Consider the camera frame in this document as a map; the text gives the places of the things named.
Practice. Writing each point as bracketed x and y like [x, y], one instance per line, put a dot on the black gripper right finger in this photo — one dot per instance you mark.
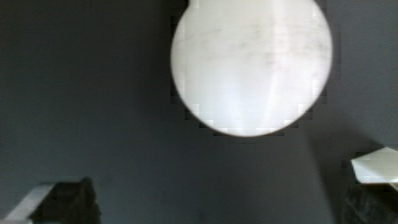
[369, 205]

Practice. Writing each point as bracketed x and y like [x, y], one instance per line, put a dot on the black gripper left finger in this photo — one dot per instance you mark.
[58, 203]

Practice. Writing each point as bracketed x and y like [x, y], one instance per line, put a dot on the white lamp bulb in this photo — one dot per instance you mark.
[250, 59]

